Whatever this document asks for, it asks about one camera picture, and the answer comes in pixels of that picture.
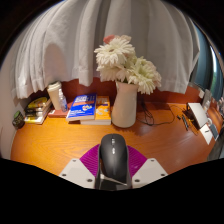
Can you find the yellow-covered book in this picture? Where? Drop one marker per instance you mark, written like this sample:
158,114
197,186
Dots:
37,102

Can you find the white paper sheet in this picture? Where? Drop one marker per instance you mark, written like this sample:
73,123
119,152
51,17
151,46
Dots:
206,133

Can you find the white lidded cup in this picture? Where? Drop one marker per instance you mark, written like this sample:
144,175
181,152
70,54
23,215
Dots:
54,95

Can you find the dark book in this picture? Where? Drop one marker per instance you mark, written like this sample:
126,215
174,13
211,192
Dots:
35,111

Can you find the pale yellow thick book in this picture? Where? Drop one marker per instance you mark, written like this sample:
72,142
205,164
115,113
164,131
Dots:
36,120

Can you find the dark green mug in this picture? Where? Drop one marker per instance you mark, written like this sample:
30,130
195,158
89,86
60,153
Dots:
18,120

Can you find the flat red book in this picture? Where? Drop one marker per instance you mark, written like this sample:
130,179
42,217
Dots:
56,114

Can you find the white flower bouquet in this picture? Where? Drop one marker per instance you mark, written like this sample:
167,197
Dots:
115,53

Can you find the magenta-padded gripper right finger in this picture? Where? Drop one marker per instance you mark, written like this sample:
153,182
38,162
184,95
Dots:
148,171

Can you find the white ceramic vase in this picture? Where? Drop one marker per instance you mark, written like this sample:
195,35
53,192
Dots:
125,108

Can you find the orange book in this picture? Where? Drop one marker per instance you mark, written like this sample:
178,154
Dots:
103,111

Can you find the dark window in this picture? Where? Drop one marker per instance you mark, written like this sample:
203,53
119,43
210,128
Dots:
205,66

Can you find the dark grey computer mouse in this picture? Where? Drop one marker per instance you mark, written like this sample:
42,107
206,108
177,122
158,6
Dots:
113,156

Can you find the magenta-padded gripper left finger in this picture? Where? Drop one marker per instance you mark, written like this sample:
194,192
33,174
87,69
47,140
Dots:
78,173

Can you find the white pleated curtain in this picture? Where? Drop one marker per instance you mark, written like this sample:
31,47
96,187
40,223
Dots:
66,40

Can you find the dark pen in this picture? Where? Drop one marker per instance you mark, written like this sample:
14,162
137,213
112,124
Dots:
185,122

